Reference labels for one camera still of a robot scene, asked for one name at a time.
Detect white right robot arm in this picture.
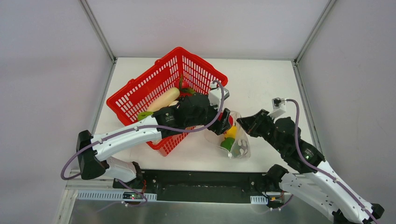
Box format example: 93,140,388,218
237,110,384,224

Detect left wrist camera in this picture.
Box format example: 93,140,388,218
208,82,222,106

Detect red toy food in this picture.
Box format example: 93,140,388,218
218,112,234,126

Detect green toy pepper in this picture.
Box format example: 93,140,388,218
220,137,235,152

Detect green leafy sprig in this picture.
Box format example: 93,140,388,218
178,75,196,95

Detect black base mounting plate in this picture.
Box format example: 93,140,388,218
112,169,329,205

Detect green pepper slice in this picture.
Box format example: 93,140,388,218
137,111,153,121

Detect yellow toy food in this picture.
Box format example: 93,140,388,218
224,126,238,139

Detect long white radish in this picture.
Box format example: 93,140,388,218
146,87,180,112

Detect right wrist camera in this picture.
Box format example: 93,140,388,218
269,98,286,119

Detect clear dotted zip top bag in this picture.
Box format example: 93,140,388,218
204,111,251,159

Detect short white radish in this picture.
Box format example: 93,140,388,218
169,100,179,106

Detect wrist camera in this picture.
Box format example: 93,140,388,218
208,82,222,106
269,98,286,119

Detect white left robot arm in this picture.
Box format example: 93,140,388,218
76,89,231,189

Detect red plastic shopping basket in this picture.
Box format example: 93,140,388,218
106,47,228,156

